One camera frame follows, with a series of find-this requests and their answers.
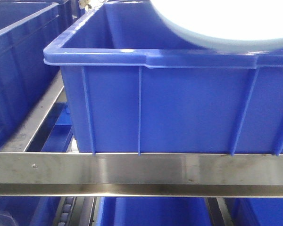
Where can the blue bin, lower left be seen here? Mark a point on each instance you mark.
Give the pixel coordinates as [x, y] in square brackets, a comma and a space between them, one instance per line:
[28, 210]

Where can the blue bin, lower middle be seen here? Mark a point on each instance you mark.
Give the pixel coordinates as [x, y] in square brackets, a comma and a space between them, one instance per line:
[152, 211]

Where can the light blue plate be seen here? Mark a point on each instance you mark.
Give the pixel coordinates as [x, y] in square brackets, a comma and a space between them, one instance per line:
[229, 25]

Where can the upper steel shelf rail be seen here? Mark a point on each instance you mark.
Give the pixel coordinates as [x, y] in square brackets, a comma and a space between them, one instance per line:
[148, 174]

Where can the large blue bin, upper shelf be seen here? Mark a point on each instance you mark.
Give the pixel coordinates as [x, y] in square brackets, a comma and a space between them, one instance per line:
[132, 85]

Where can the blue bin, lower right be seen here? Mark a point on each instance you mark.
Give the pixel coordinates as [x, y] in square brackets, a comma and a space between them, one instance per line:
[256, 211]

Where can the blue bin, upper left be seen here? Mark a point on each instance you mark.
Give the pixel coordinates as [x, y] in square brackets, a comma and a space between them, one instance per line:
[26, 28]

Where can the white roller track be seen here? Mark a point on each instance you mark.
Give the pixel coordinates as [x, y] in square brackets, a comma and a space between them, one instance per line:
[67, 210]

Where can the steel side rail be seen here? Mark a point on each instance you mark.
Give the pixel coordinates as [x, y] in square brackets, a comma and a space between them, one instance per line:
[35, 129]

